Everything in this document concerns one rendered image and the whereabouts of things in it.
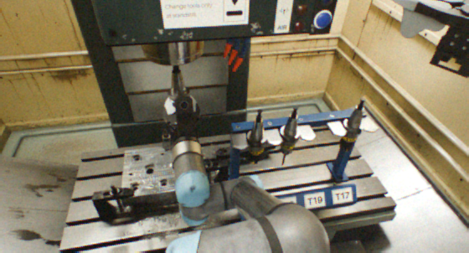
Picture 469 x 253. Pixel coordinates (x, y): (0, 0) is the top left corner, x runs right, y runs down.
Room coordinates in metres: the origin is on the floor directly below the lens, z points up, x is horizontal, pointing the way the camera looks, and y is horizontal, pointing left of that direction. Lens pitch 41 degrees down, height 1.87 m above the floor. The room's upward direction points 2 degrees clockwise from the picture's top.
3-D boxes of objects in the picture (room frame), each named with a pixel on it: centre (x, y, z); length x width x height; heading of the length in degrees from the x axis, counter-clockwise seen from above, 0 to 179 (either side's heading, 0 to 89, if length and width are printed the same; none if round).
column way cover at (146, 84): (1.15, 0.27, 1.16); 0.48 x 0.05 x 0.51; 103
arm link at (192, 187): (0.44, 0.10, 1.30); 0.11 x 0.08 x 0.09; 14
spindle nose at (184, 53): (0.72, 0.17, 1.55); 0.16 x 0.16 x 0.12
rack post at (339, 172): (0.82, -0.43, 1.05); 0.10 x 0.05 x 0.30; 13
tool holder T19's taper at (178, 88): (0.72, 0.17, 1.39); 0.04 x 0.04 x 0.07
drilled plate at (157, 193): (0.74, 0.27, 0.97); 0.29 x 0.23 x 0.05; 103
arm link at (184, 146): (0.52, 0.12, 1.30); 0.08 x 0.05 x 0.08; 104
